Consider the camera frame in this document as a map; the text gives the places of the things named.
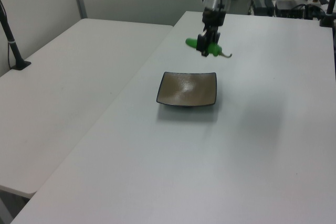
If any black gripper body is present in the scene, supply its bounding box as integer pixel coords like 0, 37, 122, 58
201, 7, 227, 36

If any green chili pepper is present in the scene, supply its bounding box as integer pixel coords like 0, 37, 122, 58
185, 37, 234, 59

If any square brown ceramic plate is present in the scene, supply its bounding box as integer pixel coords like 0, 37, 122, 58
156, 71, 218, 108

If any black electronics box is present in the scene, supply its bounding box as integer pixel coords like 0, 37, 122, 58
250, 0, 276, 16

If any black clamp pole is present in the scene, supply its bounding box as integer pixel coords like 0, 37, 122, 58
318, 0, 336, 28

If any black pole with white band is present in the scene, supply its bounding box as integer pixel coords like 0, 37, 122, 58
0, 0, 32, 71

